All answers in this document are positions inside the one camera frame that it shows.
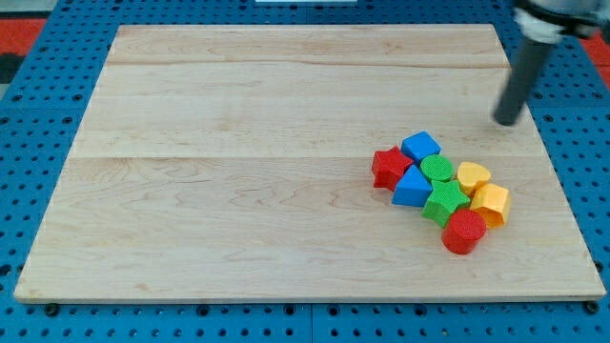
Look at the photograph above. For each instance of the red star block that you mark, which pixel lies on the red star block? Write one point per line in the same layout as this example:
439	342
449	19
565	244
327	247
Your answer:
389	166

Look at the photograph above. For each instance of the blue triangle block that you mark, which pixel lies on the blue triangle block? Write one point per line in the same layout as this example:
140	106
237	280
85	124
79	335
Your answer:
413	189

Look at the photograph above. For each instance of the red cylinder block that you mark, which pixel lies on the red cylinder block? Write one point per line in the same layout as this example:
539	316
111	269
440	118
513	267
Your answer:
463	231

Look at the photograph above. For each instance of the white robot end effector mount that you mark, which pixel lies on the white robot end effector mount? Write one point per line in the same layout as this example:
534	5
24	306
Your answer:
547	21

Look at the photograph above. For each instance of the wooden board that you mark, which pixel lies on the wooden board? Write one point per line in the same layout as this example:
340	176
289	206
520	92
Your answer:
232	164

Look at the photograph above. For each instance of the yellow heart block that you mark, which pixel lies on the yellow heart block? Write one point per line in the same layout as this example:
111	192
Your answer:
471	176

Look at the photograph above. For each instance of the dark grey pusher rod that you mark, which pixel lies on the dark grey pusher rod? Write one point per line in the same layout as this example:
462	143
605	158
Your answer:
527	67

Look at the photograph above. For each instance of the blue cube block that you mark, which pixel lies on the blue cube block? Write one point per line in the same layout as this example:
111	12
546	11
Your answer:
419	145

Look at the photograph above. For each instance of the yellow hexagon block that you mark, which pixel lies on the yellow hexagon block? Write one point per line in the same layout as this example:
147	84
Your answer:
493	203

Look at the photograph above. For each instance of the green cylinder block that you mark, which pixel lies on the green cylinder block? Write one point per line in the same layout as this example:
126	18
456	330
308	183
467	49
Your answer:
436	167

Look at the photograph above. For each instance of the green star block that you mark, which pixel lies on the green star block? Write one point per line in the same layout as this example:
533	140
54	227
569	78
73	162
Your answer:
443	201

